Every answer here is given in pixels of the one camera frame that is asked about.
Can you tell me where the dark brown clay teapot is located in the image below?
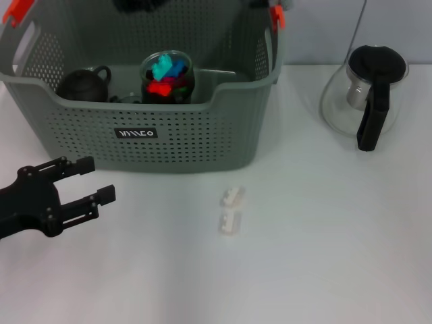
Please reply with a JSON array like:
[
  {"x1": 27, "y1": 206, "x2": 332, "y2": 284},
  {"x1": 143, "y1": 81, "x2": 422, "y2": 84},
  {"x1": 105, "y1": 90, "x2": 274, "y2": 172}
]
[{"x1": 55, "y1": 65, "x2": 112, "y2": 103}]

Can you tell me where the grey perforated storage bin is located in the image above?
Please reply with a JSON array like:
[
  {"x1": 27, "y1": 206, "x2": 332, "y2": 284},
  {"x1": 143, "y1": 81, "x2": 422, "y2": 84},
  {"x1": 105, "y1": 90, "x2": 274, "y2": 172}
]
[{"x1": 0, "y1": 0, "x2": 284, "y2": 175}]

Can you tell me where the glass pitcher black lid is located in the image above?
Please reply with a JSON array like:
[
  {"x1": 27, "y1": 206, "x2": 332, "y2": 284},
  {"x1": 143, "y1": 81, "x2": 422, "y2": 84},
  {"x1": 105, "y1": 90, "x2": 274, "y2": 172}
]
[{"x1": 319, "y1": 44, "x2": 410, "y2": 153}]

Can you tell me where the teal square plate brick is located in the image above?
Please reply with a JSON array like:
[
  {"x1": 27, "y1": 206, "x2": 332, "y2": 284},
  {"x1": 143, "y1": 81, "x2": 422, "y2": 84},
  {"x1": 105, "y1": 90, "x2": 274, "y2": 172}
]
[{"x1": 151, "y1": 53, "x2": 175, "y2": 81}]

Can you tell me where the white toy brick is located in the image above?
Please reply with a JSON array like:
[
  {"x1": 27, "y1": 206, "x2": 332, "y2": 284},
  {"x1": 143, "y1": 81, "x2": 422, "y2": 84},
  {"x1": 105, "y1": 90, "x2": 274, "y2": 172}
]
[
  {"x1": 217, "y1": 209, "x2": 244, "y2": 237},
  {"x1": 221, "y1": 186, "x2": 246, "y2": 207}
]

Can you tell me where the dark red long brick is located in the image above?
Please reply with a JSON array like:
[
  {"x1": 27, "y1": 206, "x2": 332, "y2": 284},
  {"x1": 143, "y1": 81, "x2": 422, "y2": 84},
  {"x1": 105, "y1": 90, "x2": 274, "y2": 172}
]
[{"x1": 163, "y1": 76, "x2": 190, "y2": 88}]

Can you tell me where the glass teacup black holder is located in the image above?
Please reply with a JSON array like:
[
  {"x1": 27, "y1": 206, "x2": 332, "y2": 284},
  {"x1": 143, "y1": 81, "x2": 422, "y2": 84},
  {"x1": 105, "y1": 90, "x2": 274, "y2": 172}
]
[
  {"x1": 109, "y1": 92, "x2": 142, "y2": 105},
  {"x1": 140, "y1": 50, "x2": 196, "y2": 105}
]

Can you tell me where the blue square plate brick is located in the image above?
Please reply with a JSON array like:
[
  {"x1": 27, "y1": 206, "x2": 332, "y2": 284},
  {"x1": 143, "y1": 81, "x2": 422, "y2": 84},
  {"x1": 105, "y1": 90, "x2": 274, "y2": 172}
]
[{"x1": 170, "y1": 60, "x2": 188, "y2": 77}]

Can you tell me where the thin grey cable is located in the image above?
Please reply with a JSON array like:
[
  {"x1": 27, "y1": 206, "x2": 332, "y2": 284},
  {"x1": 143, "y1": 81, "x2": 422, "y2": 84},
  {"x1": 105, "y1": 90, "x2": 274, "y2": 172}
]
[{"x1": 346, "y1": 0, "x2": 369, "y2": 60}]

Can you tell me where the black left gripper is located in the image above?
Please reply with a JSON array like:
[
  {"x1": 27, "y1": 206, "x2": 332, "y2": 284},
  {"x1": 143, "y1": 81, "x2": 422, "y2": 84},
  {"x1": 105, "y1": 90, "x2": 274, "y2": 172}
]
[{"x1": 0, "y1": 155, "x2": 117, "y2": 239}]

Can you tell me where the bright red sloped brick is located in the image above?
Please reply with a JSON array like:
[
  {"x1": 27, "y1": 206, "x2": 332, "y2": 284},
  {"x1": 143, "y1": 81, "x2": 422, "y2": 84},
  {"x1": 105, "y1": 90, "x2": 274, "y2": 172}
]
[{"x1": 146, "y1": 80, "x2": 173, "y2": 97}]

